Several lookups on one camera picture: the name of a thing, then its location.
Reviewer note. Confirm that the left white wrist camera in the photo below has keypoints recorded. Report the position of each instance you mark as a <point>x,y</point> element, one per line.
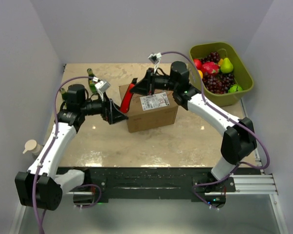
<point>101,86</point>

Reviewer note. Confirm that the dark grape bunch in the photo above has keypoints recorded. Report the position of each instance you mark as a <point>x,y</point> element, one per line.
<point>218,83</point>
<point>212,57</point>

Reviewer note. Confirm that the near green glass bottle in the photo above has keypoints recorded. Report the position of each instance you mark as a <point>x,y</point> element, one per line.
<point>63,93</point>

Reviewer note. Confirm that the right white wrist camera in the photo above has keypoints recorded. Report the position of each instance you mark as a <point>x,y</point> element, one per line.
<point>155,59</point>

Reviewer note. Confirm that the upper dark grape bunch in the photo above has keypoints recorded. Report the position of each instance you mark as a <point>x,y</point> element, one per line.
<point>212,57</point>

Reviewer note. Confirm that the far green glass bottle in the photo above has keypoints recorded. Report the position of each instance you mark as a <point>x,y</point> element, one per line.
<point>91,79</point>

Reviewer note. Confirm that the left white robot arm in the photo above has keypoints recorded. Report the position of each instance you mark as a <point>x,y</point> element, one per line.
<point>40,185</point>

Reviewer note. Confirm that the brown cardboard express box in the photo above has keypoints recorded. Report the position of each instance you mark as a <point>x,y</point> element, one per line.
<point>139,120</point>

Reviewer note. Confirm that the white shipping label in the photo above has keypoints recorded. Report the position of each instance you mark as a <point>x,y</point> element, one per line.
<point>154,101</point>

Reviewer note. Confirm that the green pear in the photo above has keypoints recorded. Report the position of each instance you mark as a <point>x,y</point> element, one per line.
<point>226,66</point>

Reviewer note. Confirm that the green round fruit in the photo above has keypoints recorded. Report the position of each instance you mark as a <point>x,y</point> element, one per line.
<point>235,88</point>

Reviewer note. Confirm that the green glass bottle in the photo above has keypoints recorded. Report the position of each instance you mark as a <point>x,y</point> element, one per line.
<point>63,93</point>
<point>91,79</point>

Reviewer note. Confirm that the pink dragon fruit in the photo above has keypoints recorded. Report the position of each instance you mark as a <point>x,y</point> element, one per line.
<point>210,68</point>

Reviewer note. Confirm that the red black utility knife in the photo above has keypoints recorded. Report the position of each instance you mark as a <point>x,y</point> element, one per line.
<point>125,104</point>

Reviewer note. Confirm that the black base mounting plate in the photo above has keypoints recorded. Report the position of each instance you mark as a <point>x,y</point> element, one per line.
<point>152,183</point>

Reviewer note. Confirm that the lower dark grape bunch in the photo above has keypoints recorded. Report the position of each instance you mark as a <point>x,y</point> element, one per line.
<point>218,83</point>

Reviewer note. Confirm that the orange fruit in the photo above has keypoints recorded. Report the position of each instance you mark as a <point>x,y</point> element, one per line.
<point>200,73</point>

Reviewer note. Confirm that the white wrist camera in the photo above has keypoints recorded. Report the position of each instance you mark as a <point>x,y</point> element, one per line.
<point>101,86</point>
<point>155,59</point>

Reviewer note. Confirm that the beige pump dispenser bottle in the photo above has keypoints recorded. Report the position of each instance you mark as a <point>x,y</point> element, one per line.
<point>33,147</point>

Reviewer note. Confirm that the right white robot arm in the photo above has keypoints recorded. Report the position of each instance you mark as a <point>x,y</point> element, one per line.
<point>237,139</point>

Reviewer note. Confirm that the green plastic fruit bin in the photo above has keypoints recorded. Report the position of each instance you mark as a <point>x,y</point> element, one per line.
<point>242,77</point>

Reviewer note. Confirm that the red apple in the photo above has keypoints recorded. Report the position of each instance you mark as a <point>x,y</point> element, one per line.
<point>198,63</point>

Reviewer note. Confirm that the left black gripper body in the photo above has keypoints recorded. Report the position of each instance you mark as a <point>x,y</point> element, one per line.
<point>97,107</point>

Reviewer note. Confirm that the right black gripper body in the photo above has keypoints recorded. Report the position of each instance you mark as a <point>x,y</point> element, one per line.
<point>161,83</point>

